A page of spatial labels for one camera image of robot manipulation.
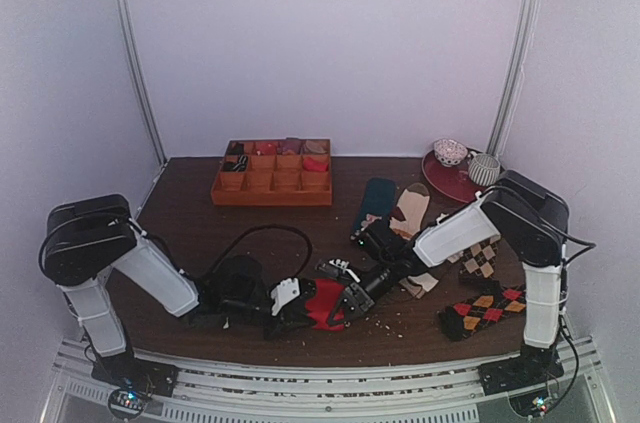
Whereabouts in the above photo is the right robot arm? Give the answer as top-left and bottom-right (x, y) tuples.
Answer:
(327, 171), (570, 385)

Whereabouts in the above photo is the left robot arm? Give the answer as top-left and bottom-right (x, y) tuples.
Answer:
(38, 194), (315, 387)

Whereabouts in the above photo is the white brown sock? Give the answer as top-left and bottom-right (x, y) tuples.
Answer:
(397, 212), (454, 300)

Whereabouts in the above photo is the black red argyle sock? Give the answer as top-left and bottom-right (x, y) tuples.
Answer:
(437, 282), (526, 342)

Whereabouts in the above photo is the green reindeer sock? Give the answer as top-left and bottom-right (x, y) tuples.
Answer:
(350, 177), (396, 239)

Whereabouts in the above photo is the cream striped sock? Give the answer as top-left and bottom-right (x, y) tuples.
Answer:
(389, 183), (431, 240)

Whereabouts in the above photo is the wooden divided organizer tray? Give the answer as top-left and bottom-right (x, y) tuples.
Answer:
(211, 137), (333, 207)

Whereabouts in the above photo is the rolled red sock in tray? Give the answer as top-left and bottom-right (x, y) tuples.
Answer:
(302, 155), (330, 173)

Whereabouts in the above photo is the brown argyle sock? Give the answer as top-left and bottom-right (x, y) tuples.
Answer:
(459, 236), (500, 281)

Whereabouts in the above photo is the black white sock in tray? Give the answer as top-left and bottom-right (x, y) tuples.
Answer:
(224, 155), (249, 172)

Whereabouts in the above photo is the red plate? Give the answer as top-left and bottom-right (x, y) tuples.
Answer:
(421, 147), (486, 203)

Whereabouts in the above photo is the patterned white bowl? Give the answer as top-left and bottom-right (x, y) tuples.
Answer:
(433, 138), (468, 167)

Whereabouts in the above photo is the striped grey cup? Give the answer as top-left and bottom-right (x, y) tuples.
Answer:
(468, 153), (501, 187)

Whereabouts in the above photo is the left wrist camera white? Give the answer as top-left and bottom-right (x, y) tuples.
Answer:
(270, 278), (300, 317)

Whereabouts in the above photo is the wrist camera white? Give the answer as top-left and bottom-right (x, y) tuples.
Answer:
(270, 278), (300, 317)
(315, 258), (360, 282)

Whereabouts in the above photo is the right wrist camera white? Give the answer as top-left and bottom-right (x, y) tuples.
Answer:
(315, 258), (360, 282)

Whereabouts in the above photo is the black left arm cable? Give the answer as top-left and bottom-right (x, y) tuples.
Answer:
(207, 225), (314, 284)

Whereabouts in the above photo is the aluminium table rail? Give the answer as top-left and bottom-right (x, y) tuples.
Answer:
(36, 337), (621, 422)

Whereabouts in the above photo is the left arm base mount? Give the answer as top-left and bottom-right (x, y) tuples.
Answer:
(91, 358), (179, 421)

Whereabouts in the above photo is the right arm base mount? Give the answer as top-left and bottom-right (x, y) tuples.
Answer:
(478, 346), (564, 417)

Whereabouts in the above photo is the right aluminium post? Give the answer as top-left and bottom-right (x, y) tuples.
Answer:
(486, 0), (539, 159)

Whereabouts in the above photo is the aluminium post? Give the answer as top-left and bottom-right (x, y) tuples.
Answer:
(115, 0), (168, 167)
(486, 0), (539, 159)

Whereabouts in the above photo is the left aluminium post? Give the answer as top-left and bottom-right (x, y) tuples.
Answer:
(115, 0), (168, 167)

